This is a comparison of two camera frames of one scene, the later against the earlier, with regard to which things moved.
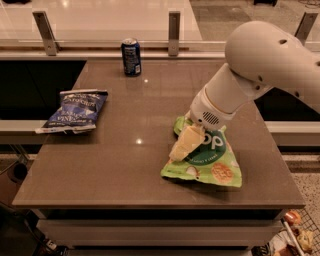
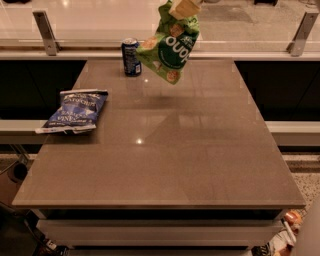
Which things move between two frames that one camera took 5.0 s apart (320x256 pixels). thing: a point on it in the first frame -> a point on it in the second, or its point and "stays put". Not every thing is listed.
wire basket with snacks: (297, 235) stays put
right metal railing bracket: (305, 26) stays put
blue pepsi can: (131, 55) stays put
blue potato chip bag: (79, 111) stays put
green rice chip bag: (214, 161) -> (166, 52)
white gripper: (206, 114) -> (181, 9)
